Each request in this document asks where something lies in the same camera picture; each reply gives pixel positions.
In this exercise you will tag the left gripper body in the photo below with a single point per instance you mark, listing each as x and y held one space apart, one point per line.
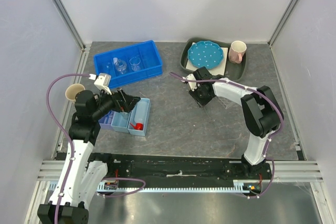
118 105

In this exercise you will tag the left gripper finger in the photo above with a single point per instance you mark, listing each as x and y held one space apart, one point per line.
124 98
132 101

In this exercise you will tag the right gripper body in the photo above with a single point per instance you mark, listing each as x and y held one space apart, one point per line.
199 95

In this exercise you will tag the dropper bottle white cap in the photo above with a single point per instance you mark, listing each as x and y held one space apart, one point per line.
120 66

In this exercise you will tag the small glass beaker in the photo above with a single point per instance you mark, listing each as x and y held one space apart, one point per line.
125 115

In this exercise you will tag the clear safety goggles blue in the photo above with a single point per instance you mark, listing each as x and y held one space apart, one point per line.
108 118

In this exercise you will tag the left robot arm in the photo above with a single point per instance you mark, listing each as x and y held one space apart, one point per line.
80 177

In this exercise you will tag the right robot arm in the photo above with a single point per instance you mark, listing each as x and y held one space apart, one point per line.
262 113

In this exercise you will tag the light blue middle box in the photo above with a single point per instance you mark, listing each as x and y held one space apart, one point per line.
119 124

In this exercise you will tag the light blue box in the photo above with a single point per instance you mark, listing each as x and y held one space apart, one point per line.
140 133
119 124

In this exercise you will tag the clear test tube rack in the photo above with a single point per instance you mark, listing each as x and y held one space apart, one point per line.
225 103

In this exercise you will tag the light blue right box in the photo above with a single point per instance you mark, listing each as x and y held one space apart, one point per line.
140 133

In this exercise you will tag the purple small box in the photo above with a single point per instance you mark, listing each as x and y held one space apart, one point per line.
105 126

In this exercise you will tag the blue divided plastic bin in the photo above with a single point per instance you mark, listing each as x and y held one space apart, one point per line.
151 63

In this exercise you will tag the grey oval tray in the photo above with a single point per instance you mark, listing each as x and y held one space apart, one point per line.
233 71

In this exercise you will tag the blue dotted plate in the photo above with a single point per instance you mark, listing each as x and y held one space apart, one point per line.
205 54

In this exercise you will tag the beige floral mug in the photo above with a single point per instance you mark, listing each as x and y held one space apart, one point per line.
72 91

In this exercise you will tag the pink mug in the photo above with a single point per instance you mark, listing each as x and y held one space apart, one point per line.
237 51

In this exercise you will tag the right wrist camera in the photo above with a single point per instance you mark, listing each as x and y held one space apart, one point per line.
190 80

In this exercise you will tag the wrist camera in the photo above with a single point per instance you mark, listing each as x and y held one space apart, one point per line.
101 82
190 80

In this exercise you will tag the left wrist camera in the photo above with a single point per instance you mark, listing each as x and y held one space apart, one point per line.
101 82

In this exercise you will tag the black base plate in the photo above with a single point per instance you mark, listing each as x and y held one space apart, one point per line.
179 172

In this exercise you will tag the light blue cable duct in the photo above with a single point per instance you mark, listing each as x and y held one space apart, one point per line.
237 187

